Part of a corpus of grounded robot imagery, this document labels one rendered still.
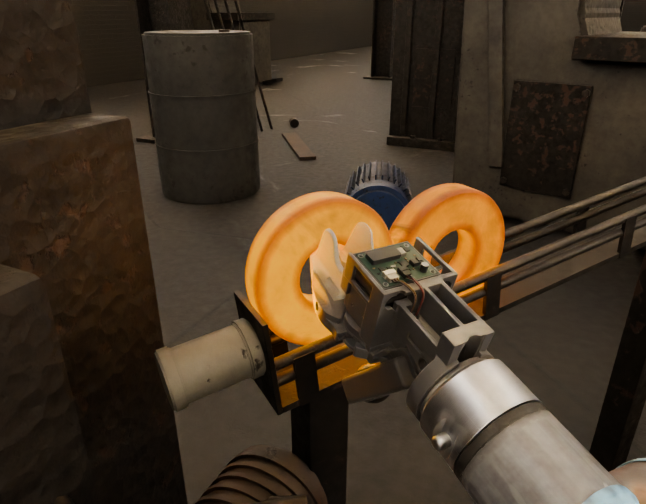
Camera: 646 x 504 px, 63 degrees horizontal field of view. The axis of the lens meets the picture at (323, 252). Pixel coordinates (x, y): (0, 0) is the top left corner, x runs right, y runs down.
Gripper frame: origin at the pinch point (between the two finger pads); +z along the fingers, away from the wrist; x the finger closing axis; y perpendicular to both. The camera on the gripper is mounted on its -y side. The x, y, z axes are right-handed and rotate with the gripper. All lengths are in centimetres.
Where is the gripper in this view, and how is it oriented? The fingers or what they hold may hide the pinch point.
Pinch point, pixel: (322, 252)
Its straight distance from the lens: 52.5
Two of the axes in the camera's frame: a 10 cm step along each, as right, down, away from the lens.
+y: 1.3, -7.9, -6.0
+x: -8.7, 2.0, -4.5
